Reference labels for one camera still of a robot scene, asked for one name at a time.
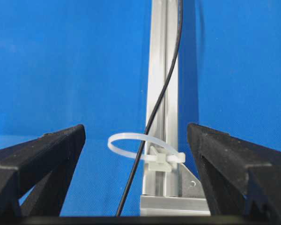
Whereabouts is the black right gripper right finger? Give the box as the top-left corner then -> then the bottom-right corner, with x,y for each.
187,123 -> 281,217

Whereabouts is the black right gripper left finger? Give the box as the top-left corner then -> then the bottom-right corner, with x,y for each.
0,124 -> 86,217

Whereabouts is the white zip tie loop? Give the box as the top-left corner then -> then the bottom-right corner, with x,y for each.
107,133 -> 185,172

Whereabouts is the aluminium extrusion rectangular frame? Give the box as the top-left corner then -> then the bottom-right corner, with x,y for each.
140,0 -> 210,216

